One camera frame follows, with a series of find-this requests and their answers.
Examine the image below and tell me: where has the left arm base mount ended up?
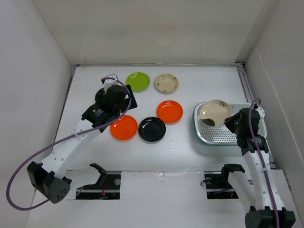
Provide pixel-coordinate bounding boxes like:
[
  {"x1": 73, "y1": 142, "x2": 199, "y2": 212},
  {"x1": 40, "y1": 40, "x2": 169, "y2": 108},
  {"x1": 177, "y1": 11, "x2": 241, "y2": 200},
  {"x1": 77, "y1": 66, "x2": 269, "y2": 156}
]
[{"x1": 76, "y1": 163, "x2": 122, "y2": 200}]

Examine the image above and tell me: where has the black plate left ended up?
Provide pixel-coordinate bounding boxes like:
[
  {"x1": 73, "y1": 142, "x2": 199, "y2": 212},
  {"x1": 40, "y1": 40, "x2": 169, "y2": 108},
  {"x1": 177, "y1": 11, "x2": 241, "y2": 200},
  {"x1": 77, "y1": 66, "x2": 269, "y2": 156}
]
[{"x1": 95, "y1": 88, "x2": 106, "y2": 104}]

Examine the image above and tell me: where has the orange plate right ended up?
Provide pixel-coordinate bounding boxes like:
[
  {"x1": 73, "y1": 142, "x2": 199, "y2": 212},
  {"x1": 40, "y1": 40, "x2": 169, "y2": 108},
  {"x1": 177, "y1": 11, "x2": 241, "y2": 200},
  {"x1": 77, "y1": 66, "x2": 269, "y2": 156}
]
[{"x1": 156, "y1": 100, "x2": 183, "y2": 124}]

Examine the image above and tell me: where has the orange plate left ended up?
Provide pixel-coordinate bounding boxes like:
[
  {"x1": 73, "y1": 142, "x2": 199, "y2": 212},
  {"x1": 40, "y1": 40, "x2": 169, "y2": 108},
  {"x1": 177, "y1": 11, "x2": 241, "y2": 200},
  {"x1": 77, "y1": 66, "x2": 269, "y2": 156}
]
[{"x1": 110, "y1": 115, "x2": 138, "y2": 141}]

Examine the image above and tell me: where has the white perforated plastic bin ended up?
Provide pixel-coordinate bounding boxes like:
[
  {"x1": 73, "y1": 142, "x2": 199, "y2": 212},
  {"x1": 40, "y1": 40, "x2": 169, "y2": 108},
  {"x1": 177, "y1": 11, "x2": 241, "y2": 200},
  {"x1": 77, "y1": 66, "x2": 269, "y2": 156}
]
[{"x1": 192, "y1": 102, "x2": 267, "y2": 146}]

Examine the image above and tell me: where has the orange plate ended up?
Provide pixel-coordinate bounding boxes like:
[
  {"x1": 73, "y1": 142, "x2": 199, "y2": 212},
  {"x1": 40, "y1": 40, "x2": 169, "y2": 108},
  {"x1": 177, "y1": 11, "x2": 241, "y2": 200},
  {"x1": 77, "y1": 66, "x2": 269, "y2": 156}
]
[
  {"x1": 156, "y1": 100, "x2": 183, "y2": 124},
  {"x1": 110, "y1": 115, "x2": 138, "y2": 141}
]

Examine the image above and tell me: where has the beige plate with black blot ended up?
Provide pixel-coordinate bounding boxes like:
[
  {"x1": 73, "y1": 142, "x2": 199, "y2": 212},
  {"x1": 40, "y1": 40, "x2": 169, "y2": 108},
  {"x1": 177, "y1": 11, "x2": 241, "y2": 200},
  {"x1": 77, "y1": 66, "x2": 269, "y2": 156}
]
[{"x1": 199, "y1": 99, "x2": 232, "y2": 127}]

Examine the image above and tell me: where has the beige plate with characters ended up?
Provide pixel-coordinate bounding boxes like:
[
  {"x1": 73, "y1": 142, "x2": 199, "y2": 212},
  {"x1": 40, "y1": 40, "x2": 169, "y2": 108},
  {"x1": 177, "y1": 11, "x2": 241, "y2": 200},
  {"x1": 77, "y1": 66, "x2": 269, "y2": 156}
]
[{"x1": 154, "y1": 74, "x2": 179, "y2": 94}]

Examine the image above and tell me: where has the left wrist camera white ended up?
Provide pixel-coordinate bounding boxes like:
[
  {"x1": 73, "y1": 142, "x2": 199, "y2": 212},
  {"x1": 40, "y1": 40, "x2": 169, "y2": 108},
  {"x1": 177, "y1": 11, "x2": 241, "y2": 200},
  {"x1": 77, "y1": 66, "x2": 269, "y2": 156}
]
[{"x1": 101, "y1": 74, "x2": 118, "y2": 93}]

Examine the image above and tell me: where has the aluminium rail right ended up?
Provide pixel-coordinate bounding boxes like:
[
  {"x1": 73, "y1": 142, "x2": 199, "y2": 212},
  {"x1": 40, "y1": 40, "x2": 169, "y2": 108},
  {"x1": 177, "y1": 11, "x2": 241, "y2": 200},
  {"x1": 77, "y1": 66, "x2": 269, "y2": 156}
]
[{"x1": 235, "y1": 62, "x2": 277, "y2": 170}]

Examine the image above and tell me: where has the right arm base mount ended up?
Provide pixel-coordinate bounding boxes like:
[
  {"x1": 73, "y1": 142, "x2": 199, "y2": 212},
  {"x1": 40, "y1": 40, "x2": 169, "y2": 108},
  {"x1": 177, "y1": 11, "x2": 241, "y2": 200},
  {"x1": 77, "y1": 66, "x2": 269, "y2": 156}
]
[{"x1": 200, "y1": 164, "x2": 245, "y2": 200}]

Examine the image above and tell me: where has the green plate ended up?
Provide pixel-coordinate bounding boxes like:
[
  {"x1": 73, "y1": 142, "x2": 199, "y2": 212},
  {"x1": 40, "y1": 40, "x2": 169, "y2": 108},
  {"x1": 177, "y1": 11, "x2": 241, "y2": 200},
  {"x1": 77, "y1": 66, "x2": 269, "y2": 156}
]
[{"x1": 126, "y1": 72, "x2": 150, "y2": 92}]

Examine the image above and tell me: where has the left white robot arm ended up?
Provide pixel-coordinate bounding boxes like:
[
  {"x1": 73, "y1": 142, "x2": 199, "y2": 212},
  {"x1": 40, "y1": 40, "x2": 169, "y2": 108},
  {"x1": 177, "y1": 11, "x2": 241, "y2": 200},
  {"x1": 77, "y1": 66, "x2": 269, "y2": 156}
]
[{"x1": 27, "y1": 85, "x2": 137, "y2": 204}]

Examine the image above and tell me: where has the black plate centre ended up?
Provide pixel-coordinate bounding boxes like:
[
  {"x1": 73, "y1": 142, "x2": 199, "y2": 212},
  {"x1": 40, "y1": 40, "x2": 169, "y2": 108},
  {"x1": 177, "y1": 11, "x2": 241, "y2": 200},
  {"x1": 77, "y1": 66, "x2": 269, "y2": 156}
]
[{"x1": 138, "y1": 116, "x2": 166, "y2": 143}]

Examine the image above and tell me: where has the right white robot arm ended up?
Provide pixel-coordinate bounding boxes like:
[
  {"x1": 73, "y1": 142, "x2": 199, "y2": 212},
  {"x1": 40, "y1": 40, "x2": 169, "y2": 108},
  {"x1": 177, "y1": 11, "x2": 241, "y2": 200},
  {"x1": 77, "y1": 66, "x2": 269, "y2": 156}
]
[{"x1": 219, "y1": 108, "x2": 296, "y2": 228}]

